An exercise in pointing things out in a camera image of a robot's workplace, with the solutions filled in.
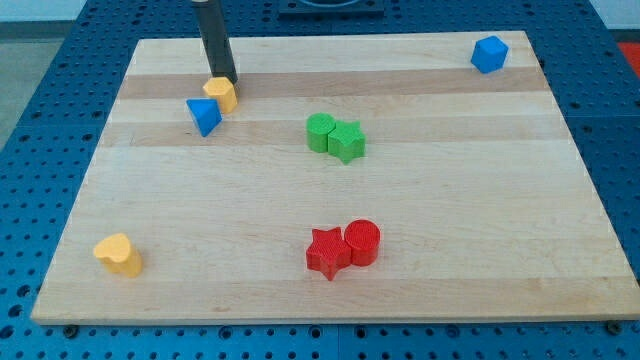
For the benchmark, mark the blue triangle block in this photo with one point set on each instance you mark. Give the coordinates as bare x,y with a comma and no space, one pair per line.
205,113

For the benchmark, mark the red star block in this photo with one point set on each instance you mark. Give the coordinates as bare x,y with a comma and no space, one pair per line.
328,253

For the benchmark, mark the green star block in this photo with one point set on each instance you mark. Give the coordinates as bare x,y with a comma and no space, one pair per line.
346,141

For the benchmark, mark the yellow hexagon block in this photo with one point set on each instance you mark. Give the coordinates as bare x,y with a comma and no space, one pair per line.
223,91

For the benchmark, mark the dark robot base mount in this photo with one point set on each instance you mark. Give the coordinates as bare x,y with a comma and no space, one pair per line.
288,9

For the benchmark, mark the green cylinder block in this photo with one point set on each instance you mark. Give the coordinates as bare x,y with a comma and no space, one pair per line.
318,127

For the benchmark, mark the light wooden board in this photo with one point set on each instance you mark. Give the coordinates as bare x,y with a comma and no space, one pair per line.
485,207

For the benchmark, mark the yellow heart block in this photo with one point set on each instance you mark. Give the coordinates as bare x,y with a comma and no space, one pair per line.
119,255

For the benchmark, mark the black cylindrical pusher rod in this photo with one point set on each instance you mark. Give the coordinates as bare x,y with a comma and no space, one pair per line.
210,18

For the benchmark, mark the red cylinder block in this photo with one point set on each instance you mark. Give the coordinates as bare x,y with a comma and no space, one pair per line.
363,237

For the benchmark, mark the blue cube block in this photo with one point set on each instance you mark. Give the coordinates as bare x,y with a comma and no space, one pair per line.
489,54

